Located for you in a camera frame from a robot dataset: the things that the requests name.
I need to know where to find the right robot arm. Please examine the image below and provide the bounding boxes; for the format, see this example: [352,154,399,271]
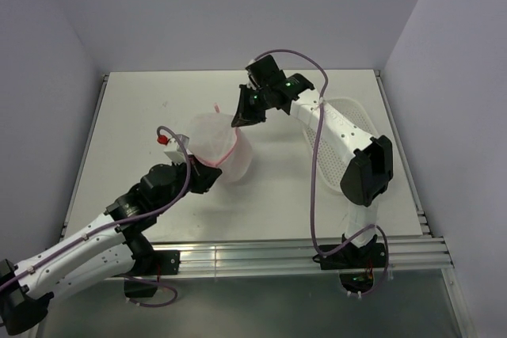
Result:
[231,51,394,267]

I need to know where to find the white perforated plastic basket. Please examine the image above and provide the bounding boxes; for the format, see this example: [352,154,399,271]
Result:
[316,97,379,194]

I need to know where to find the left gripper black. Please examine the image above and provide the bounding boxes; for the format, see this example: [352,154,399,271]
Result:
[155,154,222,214]

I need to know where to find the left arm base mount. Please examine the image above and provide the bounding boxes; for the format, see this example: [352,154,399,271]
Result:
[123,250,181,307]

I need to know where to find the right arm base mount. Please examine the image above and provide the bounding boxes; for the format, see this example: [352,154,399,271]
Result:
[312,234,390,299]

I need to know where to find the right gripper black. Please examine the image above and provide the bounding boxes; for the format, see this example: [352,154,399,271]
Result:
[233,83,272,127]

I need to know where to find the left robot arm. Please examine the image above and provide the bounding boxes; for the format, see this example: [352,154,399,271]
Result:
[1,158,223,336]

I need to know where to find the aluminium rail frame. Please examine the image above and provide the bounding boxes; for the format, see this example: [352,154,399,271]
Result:
[39,237,455,279]

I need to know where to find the white mesh laundry bag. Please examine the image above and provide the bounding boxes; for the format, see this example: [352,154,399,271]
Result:
[187,103,254,184]

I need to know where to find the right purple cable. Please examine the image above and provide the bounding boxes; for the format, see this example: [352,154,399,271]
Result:
[255,48,391,295]

